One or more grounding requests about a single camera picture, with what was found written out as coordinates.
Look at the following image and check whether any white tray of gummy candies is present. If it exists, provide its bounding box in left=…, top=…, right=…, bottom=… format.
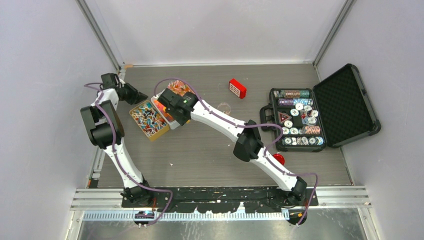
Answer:
left=151, top=95, right=181, bottom=130

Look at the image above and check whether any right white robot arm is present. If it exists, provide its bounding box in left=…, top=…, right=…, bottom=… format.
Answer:
left=157, top=88, right=307, bottom=205

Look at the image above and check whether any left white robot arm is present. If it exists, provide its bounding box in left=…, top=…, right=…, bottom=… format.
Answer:
left=80, top=73, right=154, bottom=207

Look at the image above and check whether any yellow tray of wrapped candies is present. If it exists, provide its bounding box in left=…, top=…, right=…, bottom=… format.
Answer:
left=129, top=100, right=170, bottom=142

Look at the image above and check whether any pink tray of lollipops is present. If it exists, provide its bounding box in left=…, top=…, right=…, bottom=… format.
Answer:
left=167, top=80, right=194, bottom=96

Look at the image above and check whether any clear plastic jar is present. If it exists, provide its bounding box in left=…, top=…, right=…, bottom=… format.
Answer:
left=216, top=102, right=232, bottom=115

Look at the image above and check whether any red toy brick block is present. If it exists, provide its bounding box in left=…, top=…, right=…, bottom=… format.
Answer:
left=228, top=78, right=247, bottom=99

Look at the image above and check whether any red jar lid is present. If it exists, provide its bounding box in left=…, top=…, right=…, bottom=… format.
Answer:
left=272, top=153, right=285, bottom=165

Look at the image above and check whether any black poker chip case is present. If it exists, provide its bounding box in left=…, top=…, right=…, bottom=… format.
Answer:
left=259, top=63, right=382, bottom=152

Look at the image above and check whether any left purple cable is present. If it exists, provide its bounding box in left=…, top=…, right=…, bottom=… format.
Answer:
left=83, top=82, right=174, bottom=227

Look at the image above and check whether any purple cable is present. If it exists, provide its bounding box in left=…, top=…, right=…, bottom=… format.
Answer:
left=83, top=82, right=174, bottom=227
left=153, top=77, right=320, bottom=227

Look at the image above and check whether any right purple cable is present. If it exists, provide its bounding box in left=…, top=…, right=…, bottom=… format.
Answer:
left=153, top=77, right=320, bottom=227

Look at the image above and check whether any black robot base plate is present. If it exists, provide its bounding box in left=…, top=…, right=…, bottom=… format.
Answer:
left=120, top=186, right=319, bottom=214

